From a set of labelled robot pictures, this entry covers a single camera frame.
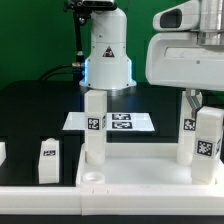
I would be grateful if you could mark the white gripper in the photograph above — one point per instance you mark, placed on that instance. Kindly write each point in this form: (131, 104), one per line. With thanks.
(175, 59)

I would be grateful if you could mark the white desk tabletop panel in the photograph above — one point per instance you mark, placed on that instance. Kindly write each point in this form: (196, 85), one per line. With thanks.
(136, 164)

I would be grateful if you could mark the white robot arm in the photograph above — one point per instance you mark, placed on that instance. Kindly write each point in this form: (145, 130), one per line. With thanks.
(108, 66)

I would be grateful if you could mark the white marker tag sheet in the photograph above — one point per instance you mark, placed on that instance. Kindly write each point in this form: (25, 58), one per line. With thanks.
(111, 122)

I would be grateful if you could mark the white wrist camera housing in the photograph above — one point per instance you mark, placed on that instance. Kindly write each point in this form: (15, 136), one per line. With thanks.
(182, 17)

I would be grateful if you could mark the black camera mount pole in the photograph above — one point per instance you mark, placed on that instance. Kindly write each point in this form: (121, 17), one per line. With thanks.
(82, 10)

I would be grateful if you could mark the white front barrier rail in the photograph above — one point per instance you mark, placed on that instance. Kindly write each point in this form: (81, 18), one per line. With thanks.
(113, 200)

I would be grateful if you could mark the white barrier rail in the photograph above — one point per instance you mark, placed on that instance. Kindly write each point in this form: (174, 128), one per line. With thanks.
(113, 200)
(2, 152)

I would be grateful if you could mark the white left barrier rail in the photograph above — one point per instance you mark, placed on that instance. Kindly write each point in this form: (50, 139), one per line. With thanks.
(2, 152)

